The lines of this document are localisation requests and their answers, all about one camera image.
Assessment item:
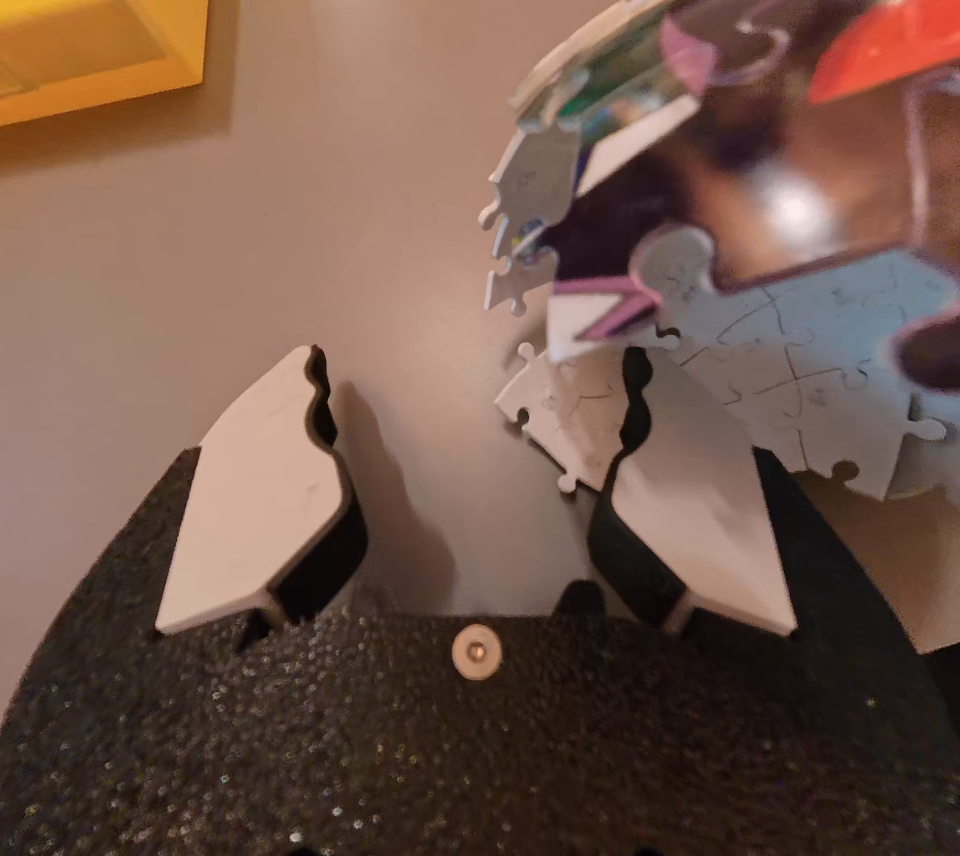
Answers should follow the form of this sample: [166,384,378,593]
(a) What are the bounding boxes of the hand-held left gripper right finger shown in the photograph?
[587,346,798,640]

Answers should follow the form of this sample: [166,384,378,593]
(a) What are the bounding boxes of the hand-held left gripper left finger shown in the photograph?
[153,345,369,636]

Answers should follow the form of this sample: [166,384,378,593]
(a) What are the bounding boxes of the colourful cartoon puzzle ball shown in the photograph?
[478,0,960,503]

